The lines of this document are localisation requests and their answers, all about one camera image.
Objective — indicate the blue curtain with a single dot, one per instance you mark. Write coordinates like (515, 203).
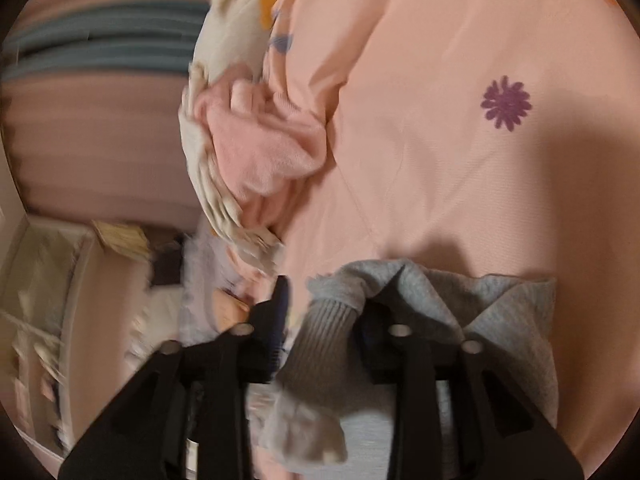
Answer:
(100, 40)

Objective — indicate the yellow pleated lampshade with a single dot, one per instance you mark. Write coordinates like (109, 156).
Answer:
(120, 235)

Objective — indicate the peach folded clothes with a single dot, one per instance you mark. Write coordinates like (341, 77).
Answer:
(230, 306)

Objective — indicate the pink printed blanket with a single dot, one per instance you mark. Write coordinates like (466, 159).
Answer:
(450, 160)

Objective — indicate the lilac bed sheet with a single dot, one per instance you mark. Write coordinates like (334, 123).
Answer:
(200, 280)

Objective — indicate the grey sweatshirt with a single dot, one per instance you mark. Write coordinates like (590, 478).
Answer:
(500, 320)

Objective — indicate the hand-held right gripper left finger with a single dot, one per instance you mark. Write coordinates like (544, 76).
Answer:
(280, 320)

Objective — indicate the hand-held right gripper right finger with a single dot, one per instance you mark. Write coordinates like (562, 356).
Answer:
(400, 360)

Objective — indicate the white folded clothes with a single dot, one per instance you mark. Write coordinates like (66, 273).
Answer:
(200, 185)

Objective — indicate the pink folded clothes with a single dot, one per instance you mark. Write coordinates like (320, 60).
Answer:
(260, 150)

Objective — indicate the white goose plush toy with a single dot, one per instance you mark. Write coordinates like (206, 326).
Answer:
(235, 25)

